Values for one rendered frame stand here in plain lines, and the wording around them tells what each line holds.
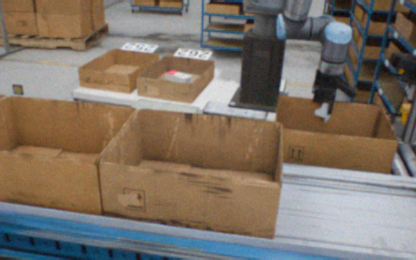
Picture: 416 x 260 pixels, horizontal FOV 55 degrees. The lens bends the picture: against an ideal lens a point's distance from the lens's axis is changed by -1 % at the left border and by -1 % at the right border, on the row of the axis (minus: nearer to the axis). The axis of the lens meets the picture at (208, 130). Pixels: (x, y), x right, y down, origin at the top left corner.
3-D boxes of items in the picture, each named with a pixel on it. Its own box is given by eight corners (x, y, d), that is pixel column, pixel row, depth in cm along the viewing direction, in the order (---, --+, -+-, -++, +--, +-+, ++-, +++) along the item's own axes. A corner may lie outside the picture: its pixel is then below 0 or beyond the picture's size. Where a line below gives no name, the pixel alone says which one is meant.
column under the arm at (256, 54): (238, 87, 211) (243, 23, 195) (288, 94, 205) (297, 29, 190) (227, 106, 188) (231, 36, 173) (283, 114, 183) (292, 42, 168)
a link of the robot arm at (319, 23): (308, 12, 153) (316, 23, 143) (337, 13, 154) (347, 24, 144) (303, 35, 159) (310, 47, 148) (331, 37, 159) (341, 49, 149)
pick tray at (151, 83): (215, 78, 222) (215, 60, 217) (191, 104, 189) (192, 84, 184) (166, 71, 229) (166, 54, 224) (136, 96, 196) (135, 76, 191)
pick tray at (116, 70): (160, 70, 230) (160, 53, 226) (130, 94, 197) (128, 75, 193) (115, 64, 237) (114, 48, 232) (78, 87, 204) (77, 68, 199)
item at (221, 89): (286, 82, 229) (287, 77, 227) (274, 125, 179) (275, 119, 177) (123, 62, 250) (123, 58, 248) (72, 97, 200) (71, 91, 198)
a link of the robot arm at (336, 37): (347, 21, 143) (357, 31, 135) (341, 53, 150) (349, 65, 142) (321, 21, 143) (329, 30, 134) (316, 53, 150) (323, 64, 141)
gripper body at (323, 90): (310, 94, 158) (316, 66, 152) (333, 96, 157) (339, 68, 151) (312, 103, 152) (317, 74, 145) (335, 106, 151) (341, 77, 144)
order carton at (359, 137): (372, 144, 160) (382, 105, 152) (387, 186, 134) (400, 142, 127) (272, 133, 166) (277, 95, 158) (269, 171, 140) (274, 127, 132)
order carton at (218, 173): (275, 175, 114) (282, 121, 107) (273, 248, 89) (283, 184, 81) (141, 160, 119) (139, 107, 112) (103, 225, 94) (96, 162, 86)
